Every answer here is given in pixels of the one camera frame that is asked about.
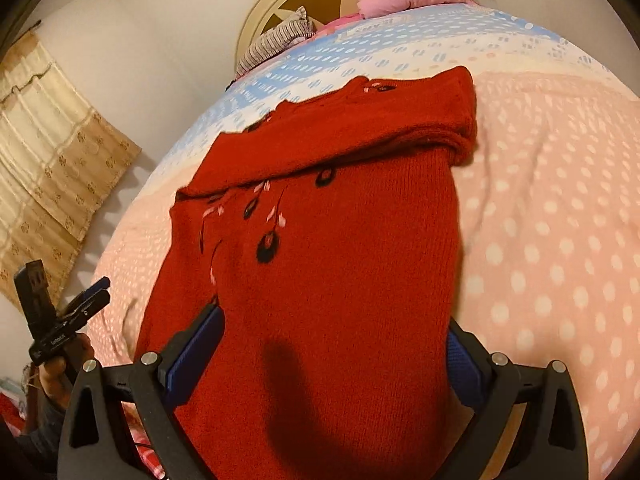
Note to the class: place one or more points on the left hand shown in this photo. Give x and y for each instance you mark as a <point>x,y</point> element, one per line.
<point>52,375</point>

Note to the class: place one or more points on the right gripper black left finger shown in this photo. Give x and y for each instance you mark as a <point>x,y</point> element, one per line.
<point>96,442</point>

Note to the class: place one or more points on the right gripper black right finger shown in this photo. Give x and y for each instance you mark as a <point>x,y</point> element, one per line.
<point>550,442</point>

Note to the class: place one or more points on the beige side curtain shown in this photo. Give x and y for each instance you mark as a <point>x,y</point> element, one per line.
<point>60,160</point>

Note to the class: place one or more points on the red knitted sweater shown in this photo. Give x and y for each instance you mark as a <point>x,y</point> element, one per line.
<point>328,232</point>

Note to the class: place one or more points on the cream wooden headboard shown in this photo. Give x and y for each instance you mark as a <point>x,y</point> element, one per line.
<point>295,5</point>

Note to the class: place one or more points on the striped grey pillow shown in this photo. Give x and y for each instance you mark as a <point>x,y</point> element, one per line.
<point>296,28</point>

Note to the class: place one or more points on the dark sleeved left forearm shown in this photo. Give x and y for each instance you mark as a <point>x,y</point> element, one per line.
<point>35,455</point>

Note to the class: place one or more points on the pink and blue dotted bedspread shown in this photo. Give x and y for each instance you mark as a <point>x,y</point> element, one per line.
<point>549,204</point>

